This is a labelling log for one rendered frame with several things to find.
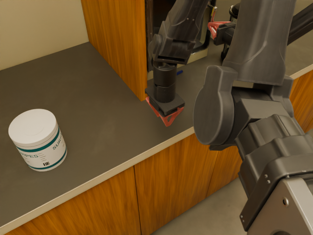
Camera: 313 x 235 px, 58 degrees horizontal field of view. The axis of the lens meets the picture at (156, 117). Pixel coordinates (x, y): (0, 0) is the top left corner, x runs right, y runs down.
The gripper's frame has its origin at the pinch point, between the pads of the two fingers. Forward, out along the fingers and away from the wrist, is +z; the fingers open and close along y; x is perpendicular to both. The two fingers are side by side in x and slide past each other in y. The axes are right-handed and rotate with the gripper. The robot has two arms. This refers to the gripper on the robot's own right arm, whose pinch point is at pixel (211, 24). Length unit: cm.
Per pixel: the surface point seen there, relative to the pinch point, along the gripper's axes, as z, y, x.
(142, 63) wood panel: -2.9, 32.0, 7.0
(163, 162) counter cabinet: -20, 30, 43
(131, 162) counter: -23, 47, 29
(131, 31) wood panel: 0.9, 34.6, -3.5
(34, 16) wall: 49, 53, 9
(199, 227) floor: -28, -1, 116
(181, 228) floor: -22, 9, 117
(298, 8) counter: 12, -80, 10
